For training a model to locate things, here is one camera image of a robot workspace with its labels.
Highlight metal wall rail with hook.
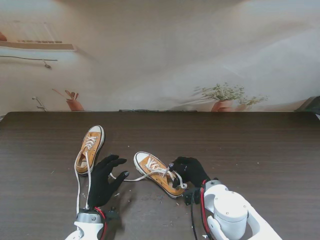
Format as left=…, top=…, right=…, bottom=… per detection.
left=0, top=55, right=58, bottom=70

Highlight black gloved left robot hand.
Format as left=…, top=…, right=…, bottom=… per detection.
left=87, top=154, right=130, bottom=209

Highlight wooden wall shelf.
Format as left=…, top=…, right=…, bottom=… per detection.
left=0, top=40, right=78, bottom=53

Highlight white shoelace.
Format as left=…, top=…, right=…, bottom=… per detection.
left=108, top=156, right=188, bottom=190

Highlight green plant in terracotta pot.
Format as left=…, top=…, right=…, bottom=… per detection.
left=193, top=82, right=271, bottom=113

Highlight metal tap fixture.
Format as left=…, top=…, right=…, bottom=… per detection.
left=31, top=96, right=48, bottom=112

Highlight terracotta pot with wooden utensils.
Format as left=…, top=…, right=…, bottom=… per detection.
left=51, top=88, right=86, bottom=112

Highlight orange sneaker with loose laces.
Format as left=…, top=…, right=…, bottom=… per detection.
left=74, top=136, right=99, bottom=215

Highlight red and black arm cables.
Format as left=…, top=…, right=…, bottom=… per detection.
left=183, top=186, right=213, bottom=240
left=94, top=206, right=120, bottom=240

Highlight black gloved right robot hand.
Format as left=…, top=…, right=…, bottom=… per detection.
left=168, top=156, right=211, bottom=188

